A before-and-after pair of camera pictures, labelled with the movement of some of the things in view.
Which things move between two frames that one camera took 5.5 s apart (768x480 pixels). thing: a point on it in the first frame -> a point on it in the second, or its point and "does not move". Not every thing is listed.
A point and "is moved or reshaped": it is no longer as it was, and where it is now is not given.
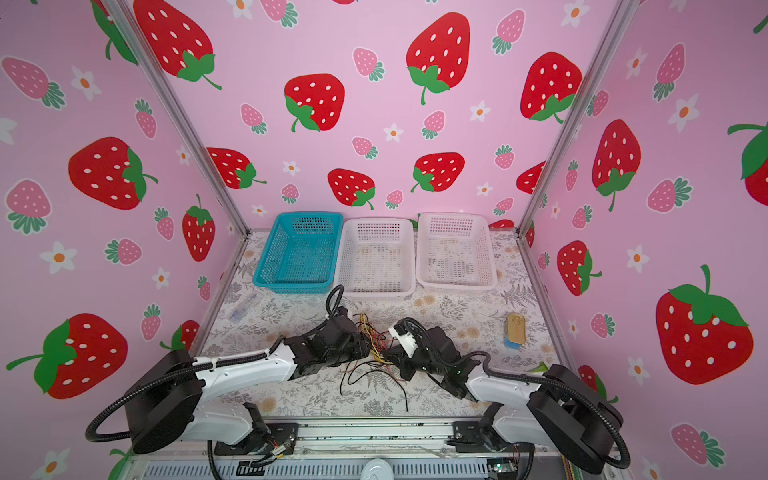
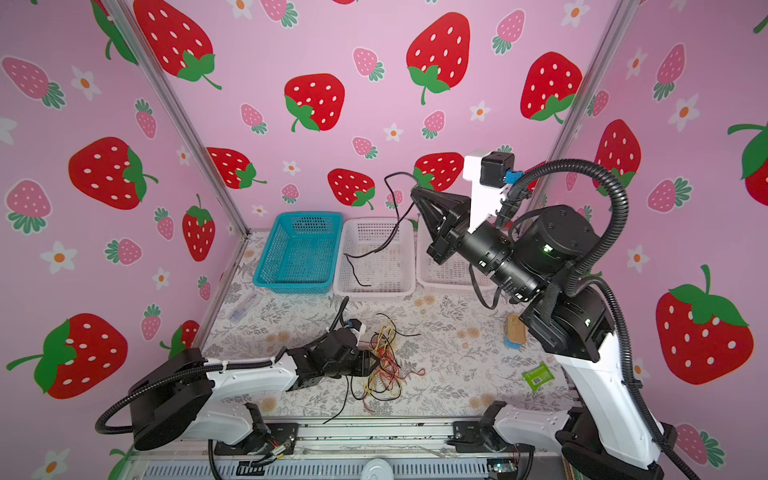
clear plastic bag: x=243 y=306 does not move
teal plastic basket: x=301 y=253 does not move
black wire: x=362 y=371 -> x=398 y=222
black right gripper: x=398 y=353 -> x=448 y=230
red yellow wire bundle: x=379 y=342 is moved or reshaped
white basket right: x=454 y=253 does not move
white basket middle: x=375 y=258 does not move
